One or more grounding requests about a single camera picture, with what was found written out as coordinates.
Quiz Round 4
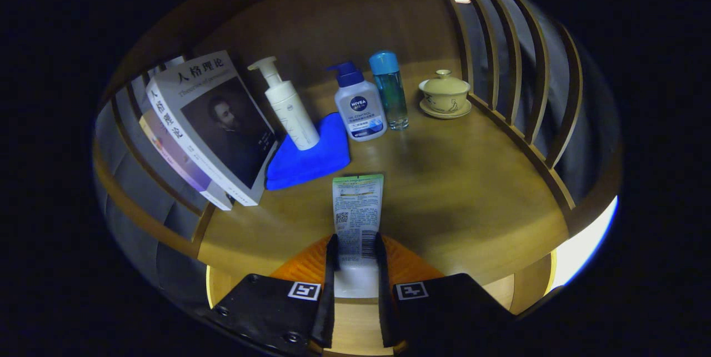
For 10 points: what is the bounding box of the yellow saucer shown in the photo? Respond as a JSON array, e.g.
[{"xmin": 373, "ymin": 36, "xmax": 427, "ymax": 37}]
[{"xmin": 419, "ymin": 99, "xmax": 473, "ymax": 120}]

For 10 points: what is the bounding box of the wooden countertop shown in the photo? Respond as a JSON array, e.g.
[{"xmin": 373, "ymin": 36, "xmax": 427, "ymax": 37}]
[{"xmin": 197, "ymin": 57, "xmax": 573, "ymax": 285}]

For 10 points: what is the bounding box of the white tube green end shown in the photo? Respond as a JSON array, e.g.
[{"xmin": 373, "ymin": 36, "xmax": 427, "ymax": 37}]
[{"xmin": 332, "ymin": 174, "xmax": 385, "ymax": 299}]

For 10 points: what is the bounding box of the white grey appliance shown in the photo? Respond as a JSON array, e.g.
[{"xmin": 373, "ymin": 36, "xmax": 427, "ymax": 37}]
[{"xmin": 547, "ymin": 196, "xmax": 619, "ymax": 294}]

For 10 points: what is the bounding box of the purple book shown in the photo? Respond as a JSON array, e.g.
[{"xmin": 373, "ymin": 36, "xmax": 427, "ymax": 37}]
[{"xmin": 139, "ymin": 110, "xmax": 234, "ymax": 212}]

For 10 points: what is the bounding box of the white bottle blue pump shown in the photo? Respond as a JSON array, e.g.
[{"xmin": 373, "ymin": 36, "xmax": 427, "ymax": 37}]
[{"xmin": 326, "ymin": 61, "xmax": 388, "ymax": 142}]

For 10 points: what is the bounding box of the wooden cabinet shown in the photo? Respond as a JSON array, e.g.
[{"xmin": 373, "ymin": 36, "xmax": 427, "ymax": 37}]
[{"xmin": 92, "ymin": 0, "xmax": 623, "ymax": 313}]

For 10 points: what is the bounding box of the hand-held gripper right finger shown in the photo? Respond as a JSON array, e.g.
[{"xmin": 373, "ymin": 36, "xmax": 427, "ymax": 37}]
[{"xmin": 373, "ymin": 232, "xmax": 517, "ymax": 355}]

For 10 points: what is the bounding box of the blue folded cloth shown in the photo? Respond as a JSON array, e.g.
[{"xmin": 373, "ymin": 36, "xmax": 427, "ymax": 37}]
[{"xmin": 266, "ymin": 112, "xmax": 352, "ymax": 191}]

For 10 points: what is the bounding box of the thick white book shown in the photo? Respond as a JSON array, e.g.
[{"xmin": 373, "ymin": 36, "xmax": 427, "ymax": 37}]
[{"xmin": 146, "ymin": 50, "xmax": 278, "ymax": 207}]

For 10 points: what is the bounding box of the wooden drawer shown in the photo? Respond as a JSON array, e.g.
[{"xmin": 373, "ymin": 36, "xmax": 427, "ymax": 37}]
[{"xmin": 206, "ymin": 254, "xmax": 556, "ymax": 356}]

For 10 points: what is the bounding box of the yellow lidded teacup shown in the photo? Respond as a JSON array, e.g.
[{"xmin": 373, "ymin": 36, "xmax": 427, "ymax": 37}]
[{"xmin": 418, "ymin": 69, "xmax": 471, "ymax": 114}]

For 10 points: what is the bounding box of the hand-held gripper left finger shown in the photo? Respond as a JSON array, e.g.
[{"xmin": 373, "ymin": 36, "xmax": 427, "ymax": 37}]
[{"xmin": 200, "ymin": 233, "xmax": 341, "ymax": 356}]

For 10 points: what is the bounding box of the teal glass bottle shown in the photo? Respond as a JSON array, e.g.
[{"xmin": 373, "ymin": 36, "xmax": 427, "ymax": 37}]
[{"xmin": 369, "ymin": 51, "xmax": 410, "ymax": 130}]

